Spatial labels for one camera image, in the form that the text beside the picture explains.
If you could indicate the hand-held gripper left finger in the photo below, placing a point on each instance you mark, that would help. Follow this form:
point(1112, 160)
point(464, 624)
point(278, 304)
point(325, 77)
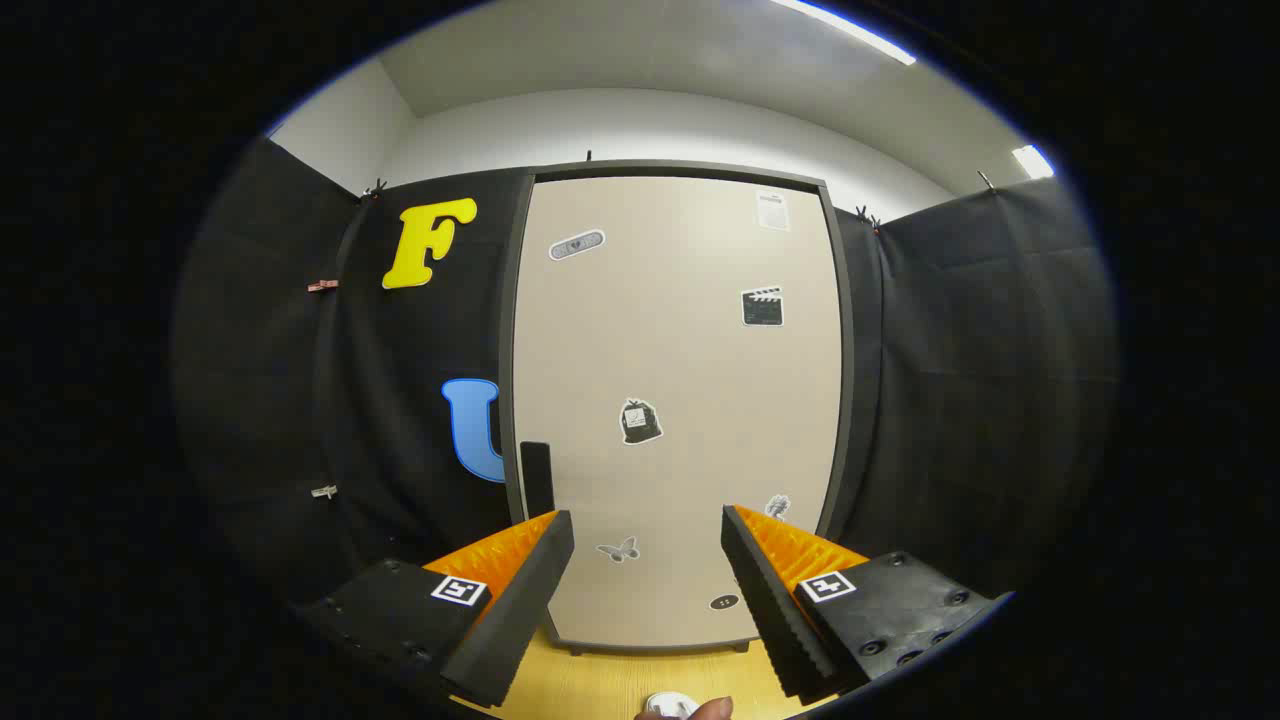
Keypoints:
point(530, 600)

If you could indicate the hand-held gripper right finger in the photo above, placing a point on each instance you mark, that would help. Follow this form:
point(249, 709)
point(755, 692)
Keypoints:
point(770, 600)

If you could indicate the small ceiling light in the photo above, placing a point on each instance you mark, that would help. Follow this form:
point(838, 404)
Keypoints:
point(1033, 161)

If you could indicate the white canvas shoe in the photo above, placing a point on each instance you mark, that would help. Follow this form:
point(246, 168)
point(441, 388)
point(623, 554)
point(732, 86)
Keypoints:
point(665, 706)

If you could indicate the black backdrop cloth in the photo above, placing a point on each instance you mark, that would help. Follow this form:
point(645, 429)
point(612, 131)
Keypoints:
point(950, 400)

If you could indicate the long ceiling light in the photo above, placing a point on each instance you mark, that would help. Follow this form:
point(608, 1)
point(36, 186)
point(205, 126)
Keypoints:
point(850, 30)

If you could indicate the grey shoe cabinet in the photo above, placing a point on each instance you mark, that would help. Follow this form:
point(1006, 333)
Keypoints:
point(508, 350)

